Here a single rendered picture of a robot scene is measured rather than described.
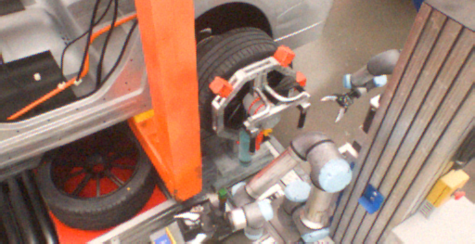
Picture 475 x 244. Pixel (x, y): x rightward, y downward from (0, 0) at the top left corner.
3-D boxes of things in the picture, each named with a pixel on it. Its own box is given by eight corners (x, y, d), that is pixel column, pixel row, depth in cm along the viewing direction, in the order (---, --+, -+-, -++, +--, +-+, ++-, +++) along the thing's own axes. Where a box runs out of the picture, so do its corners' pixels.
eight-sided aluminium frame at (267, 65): (283, 110, 284) (294, 45, 243) (288, 117, 280) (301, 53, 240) (211, 146, 263) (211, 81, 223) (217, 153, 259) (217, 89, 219)
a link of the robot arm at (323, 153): (313, 211, 197) (337, 135, 157) (328, 241, 188) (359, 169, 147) (288, 219, 194) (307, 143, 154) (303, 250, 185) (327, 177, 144)
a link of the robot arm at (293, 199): (301, 189, 205) (305, 173, 195) (314, 214, 197) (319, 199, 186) (277, 196, 202) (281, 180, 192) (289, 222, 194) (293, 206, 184)
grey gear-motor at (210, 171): (190, 152, 321) (188, 122, 295) (220, 195, 297) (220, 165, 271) (168, 163, 314) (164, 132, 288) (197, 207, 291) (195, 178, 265)
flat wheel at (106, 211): (112, 126, 310) (106, 104, 293) (178, 178, 283) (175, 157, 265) (24, 188, 276) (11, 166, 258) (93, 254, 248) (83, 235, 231)
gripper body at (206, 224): (203, 247, 158) (235, 237, 161) (202, 233, 152) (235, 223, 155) (198, 229, 164) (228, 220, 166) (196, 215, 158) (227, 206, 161)
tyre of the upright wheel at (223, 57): (265, 91, 305) (277, 11, 256) (286, 112, 292) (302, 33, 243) (183, 127, 278) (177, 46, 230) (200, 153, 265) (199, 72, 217)
